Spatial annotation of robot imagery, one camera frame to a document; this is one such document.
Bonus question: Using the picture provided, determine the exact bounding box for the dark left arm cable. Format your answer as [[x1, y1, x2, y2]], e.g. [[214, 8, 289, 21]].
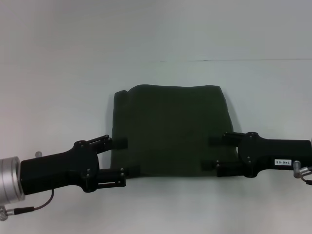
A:
[[0, 189, 55, 220]]

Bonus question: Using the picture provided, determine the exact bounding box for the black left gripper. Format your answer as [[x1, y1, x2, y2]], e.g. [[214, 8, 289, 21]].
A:
[[19, 135, 141, 195]]

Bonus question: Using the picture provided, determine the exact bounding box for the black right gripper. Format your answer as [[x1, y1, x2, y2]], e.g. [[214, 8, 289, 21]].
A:
[[200, 131, 312, 178]]

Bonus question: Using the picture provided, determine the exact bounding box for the dark green printed t-shirt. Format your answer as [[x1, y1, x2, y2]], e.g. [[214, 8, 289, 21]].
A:
[[109, 84, 242, 177]]

